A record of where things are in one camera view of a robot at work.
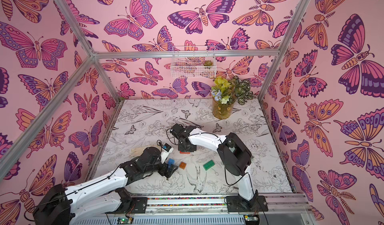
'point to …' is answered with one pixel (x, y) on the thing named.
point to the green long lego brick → (209, 164)
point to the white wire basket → (193, 62)
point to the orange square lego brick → (182, 165)
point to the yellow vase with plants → (225, 92)
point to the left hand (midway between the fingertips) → (173, 161)
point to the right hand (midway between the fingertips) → (185, 147)
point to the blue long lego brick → (171, 161)
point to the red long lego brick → (180, 152)
